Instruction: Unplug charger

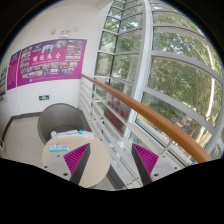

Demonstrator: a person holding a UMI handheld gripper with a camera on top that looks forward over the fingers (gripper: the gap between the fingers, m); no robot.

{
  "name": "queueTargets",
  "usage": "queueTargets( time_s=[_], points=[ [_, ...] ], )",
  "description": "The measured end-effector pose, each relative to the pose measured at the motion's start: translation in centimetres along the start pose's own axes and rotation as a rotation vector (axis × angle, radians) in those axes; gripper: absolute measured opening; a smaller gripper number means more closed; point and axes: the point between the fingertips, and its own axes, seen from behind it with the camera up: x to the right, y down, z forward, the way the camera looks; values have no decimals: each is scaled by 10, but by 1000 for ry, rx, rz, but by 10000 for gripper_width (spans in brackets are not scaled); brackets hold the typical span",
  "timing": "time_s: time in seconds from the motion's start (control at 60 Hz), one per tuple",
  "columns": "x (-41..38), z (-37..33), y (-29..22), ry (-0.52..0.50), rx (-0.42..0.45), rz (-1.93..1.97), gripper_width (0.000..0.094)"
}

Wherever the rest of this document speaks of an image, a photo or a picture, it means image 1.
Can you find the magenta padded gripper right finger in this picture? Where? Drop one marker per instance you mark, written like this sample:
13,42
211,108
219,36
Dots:
150,166

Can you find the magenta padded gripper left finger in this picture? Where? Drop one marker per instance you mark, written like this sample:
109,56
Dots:
71,165

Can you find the round beige table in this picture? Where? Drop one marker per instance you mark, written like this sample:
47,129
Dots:
98,163

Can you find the white and blue card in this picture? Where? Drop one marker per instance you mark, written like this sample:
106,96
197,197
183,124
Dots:
58,148

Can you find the white power strip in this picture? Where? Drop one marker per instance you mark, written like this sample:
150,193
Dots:
55,134

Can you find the white metal railing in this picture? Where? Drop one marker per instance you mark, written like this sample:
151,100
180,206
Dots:
119,146

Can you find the grey tub armchair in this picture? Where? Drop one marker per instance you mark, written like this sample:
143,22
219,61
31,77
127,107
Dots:
60,117

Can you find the wooden handrail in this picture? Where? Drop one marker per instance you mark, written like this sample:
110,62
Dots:
174,132

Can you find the red and grey sign board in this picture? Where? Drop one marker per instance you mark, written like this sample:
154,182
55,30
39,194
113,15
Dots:
113,108

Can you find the green exit sign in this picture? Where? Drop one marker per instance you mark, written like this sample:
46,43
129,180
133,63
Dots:
44,97

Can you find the white framed glass window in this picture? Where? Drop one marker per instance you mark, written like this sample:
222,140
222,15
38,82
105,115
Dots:
152,52

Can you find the white ceiling emergency light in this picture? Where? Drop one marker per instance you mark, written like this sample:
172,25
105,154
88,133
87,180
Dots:
64,34

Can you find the large magenta wall poster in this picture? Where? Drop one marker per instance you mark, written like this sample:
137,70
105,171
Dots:
59,59

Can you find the narrow magenta wall poster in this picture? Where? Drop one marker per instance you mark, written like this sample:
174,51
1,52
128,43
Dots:
12,71

